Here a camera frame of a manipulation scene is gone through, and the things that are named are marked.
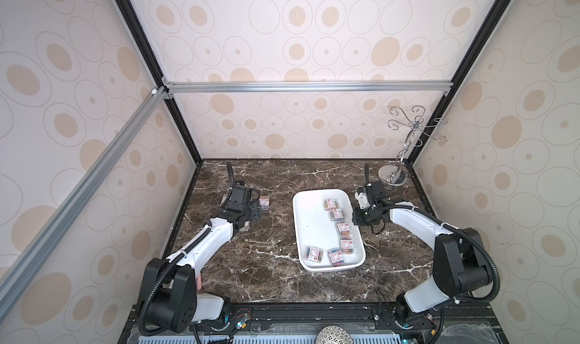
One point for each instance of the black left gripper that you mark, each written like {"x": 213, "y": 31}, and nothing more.
{"x": 257, "y": 210}

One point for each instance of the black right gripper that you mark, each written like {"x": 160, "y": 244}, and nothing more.
{"x": 362, "y": 212}

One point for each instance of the paper clip box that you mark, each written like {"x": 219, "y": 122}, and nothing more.
{"x": 336, "y": 257}
{"x": 264, "y": 202}
{"x": 330, "y": 204}
{"x": 314, "y": 254}
{"x": 347, "y": 245}
{"x": 343, "y": 229}
{"x": 336, "y": 215}

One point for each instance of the white plastic storage tray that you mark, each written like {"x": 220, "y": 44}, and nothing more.
{"x": 313, "y": 228}

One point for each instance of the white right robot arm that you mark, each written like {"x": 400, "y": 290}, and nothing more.
{"x": 462, "y": 269}

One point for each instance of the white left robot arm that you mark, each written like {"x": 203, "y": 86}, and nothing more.
{"x": 169, "y": 297}

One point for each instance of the metal mesh ball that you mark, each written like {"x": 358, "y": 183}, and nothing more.
{"x": 334, "y": 335}

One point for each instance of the silver wire hook stand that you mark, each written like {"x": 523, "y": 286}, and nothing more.
{"x": 393, "y": 174}

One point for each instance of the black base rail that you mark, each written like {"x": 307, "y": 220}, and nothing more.
{"x": 304, "y": 322}

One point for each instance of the horizontal aluminium rail back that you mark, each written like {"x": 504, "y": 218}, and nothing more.
{"x": 310, "y": 86}

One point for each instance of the black corner frame post left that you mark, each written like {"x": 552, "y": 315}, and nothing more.
{"x": 143, "y": 44}

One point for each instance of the black corner frame post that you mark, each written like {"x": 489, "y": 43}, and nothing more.
{"x": 143, "y": 44}
{"x": 484, "y": 33}

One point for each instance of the diagonal aluminium rail left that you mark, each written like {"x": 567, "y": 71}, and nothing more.
{"x": 38, "y": 251}

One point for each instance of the black corner frame post right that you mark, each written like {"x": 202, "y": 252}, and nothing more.
{"x": 484, "y": 33}

